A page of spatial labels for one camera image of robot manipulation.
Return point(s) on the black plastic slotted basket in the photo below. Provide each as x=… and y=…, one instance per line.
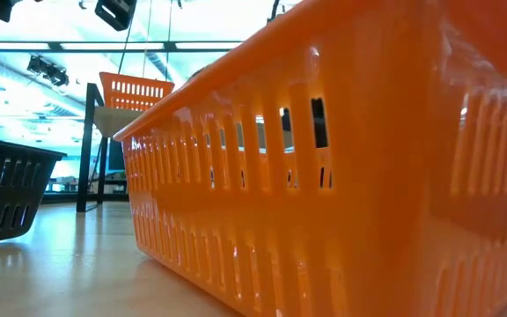
x=16, y=193

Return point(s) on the orange plastic slotted basket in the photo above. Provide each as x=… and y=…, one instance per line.
x=137, y=105
x=368, y=176

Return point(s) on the wooden shelf with black legs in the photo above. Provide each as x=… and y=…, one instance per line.
x=117, y=121

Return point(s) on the black aluminium table frame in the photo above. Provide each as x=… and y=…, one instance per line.
x=60, y=197

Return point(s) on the black computer monitor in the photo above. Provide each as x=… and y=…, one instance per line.
x=117, y=154

